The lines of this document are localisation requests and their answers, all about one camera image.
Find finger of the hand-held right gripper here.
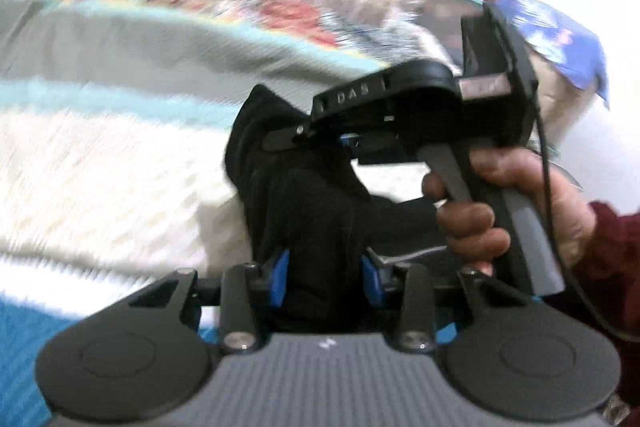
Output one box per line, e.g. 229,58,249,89
260,126,362,154

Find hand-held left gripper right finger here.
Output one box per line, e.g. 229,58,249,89
361,252,531,354

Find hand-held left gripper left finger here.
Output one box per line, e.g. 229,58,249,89
127,249,291,355

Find black pants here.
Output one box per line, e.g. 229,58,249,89
223,84,451,335

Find person's right forearm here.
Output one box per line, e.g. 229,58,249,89
545,201,640,408

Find person's right hand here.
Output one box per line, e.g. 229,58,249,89
422,149,598,278

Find black white patterned cloth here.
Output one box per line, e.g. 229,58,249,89
325,4,453,62

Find cream cloth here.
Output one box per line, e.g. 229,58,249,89
530,52,601,150

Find blue printed bag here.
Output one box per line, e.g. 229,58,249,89
495,0,612,108

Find striped teal grey cream blanket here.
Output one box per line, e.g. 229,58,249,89
0,0,451,427

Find black cable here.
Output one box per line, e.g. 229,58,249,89
532,102,640,343

